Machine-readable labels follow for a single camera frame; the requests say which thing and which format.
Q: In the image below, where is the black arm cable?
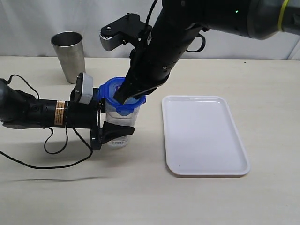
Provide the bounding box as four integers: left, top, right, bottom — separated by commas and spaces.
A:
139, 0, 207, 53
0, 74, 94, 169

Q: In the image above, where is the blue plastic container lid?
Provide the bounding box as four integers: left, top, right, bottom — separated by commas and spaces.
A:
98, 77, 146, 117

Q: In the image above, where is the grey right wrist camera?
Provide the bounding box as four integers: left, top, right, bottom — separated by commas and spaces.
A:
99, 13, 152, 51

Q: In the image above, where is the white rectangular plastic tray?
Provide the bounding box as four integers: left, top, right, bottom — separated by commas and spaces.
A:
162, 95, 251, 177

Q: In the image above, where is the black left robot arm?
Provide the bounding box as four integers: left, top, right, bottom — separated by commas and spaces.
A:
0, 79, 135, 150

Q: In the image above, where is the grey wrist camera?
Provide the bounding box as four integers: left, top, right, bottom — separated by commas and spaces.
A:
99, 13, 152, 51
70, 72, 93, 105

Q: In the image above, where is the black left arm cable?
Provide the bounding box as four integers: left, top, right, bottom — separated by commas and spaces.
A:
0, 74, 94, 169

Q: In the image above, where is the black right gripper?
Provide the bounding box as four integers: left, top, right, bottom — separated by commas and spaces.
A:
113, 44, 180, 104

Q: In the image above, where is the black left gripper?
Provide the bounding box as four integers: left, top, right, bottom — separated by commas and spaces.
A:
66, 88, 135, 150

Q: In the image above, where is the clear tall plastic container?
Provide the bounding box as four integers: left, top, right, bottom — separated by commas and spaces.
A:
103, 98, 143, 148

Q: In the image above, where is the stainless steel tumbler cup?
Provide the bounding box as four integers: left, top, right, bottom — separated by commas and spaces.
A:
51, 31, 86, 84

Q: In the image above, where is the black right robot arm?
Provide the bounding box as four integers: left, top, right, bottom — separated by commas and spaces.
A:
114, 0, 300, 104

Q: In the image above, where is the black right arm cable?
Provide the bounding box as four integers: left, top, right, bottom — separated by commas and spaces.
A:
139, 0, 207, 53

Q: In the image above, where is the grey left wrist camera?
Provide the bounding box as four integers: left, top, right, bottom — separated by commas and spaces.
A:
70, 72, 93, 105

